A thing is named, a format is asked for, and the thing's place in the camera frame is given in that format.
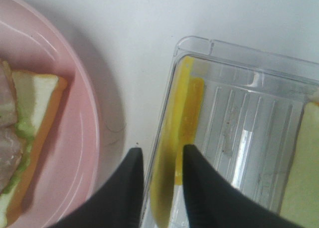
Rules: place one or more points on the pink round plate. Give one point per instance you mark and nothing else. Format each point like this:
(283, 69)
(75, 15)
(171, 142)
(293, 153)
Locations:
(67, 168)

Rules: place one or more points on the green lettuce leaf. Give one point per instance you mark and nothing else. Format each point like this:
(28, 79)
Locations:
(25, 130)

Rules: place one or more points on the bacon strip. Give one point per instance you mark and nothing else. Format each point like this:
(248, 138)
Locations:
(8, 110)
(12, 160)

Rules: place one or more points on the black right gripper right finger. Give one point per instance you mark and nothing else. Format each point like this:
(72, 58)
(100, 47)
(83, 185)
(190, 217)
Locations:
(211, 202)

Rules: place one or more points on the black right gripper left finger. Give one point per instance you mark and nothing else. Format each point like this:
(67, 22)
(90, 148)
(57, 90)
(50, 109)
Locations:
(118, 203)

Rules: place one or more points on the bread slice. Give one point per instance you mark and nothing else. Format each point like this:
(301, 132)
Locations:
(38, 98)
(300, 202)

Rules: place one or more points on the yellow cheese slice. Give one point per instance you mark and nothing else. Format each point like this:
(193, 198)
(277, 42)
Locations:
(178, 129)

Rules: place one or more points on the right clear plastic container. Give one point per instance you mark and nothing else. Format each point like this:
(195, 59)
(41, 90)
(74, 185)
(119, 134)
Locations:
(250, 116)

